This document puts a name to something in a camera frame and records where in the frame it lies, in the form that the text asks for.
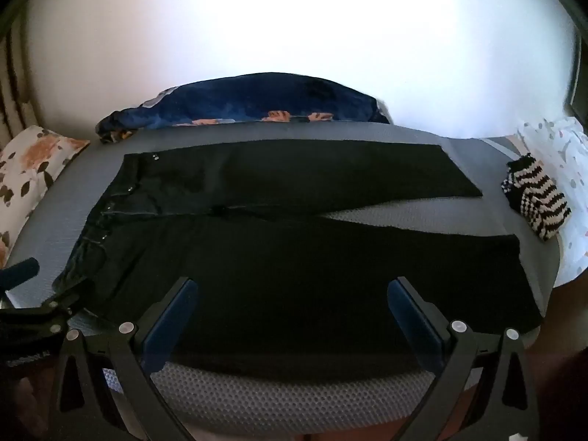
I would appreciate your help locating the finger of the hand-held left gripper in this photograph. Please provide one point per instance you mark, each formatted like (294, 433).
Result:
(64, 301)
(23, 268)

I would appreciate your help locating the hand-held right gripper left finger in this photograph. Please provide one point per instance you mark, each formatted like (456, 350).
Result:
(171, 320)

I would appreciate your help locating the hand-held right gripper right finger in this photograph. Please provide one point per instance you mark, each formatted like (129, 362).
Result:
(413, 321)

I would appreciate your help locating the black pants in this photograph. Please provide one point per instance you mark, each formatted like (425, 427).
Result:
(275, 285)

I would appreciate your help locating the white floral pillow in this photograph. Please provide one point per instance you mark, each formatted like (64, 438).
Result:
(32, 165)

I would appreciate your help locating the grey mesh mattress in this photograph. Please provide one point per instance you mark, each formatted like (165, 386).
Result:
(285, 404)

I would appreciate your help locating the striped curtain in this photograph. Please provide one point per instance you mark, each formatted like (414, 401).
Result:
(11, 96)

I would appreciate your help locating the black and white striped knit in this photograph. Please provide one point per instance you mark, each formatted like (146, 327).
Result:
(537, 197)

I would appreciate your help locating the white speckled cloth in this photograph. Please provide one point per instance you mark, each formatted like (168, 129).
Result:
(562, 147)

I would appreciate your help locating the blue blanket with orange print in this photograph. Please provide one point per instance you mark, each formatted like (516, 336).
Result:
(252, 96)

